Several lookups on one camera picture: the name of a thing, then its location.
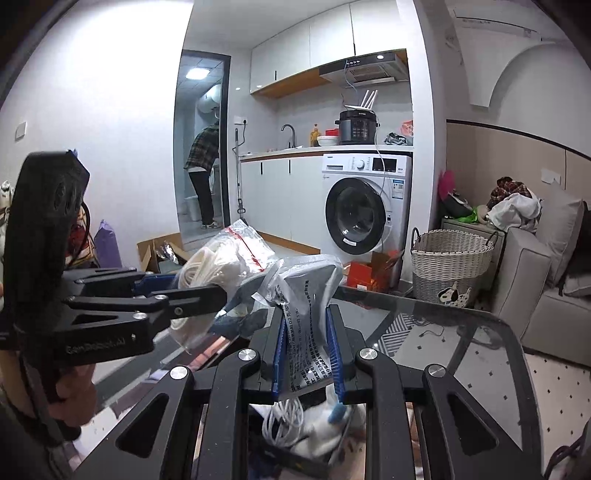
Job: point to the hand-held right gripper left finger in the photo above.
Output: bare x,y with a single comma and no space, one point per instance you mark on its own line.
277,355

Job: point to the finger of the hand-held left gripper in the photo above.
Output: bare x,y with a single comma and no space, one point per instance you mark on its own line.
184,304
157,282

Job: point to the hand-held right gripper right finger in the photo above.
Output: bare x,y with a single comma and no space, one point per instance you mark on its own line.
336,355

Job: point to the white printed plastic packet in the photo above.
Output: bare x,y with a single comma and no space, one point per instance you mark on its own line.
304,332

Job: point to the white and blue plush toy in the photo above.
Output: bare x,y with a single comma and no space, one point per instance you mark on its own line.
323,427

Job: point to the person's left hand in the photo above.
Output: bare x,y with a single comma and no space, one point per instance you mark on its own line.
78,392

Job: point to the brown cardboard box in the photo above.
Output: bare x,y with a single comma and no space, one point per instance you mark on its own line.
154,256

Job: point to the red patterned bag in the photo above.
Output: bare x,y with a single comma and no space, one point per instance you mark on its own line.
82,235

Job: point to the purple bag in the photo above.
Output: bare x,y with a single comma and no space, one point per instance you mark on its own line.
108,244

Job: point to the orange cardboard box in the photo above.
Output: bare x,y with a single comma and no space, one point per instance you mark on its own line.
369,277

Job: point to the grey mop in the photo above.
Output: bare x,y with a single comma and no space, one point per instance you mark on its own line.
238,180

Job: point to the wicker laundry basket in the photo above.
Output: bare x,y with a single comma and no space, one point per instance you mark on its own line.
450,267

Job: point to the white lower kitchen cabinets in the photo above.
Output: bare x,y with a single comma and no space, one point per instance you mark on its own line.
277,194

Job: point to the white kitchen cabinets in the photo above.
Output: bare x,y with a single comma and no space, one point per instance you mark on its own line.
323,37
277,194

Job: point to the white washing machine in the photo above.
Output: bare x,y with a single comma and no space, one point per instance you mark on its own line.
364,207

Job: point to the white water heater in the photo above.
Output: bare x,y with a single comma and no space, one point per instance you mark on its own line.
208,99

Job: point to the black kitchen faucet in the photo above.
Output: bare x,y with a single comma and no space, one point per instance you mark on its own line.
290,131

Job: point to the ceiling light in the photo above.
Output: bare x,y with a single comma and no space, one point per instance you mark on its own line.
196,74

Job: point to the yellow bottle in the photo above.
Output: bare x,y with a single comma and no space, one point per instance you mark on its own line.
315,136

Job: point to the white bowl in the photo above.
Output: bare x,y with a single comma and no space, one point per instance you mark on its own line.
328,141

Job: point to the grey sofa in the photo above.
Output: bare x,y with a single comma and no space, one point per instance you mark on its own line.
545,300

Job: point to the crumpled cloth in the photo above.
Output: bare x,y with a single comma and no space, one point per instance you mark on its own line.
397,138

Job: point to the black pressure cooker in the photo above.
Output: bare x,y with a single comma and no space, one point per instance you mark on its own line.
358,127

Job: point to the pile of clothes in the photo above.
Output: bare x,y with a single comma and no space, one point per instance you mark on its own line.
512,205

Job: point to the white router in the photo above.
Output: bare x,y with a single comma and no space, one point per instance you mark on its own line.
362,105

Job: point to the grey sofa cushion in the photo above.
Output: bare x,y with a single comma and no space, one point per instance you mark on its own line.
561,235

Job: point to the steel range hood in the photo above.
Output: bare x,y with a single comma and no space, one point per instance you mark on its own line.
364,69

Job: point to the white upper kitchen cabinets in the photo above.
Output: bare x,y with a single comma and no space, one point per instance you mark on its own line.
323,37

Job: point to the white air conditioner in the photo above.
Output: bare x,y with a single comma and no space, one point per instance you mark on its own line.
498,23

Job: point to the white wall switch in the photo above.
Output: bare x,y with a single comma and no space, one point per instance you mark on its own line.
21,131

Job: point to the white wall outlet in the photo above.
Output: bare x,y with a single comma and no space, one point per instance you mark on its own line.
241,122
551,176

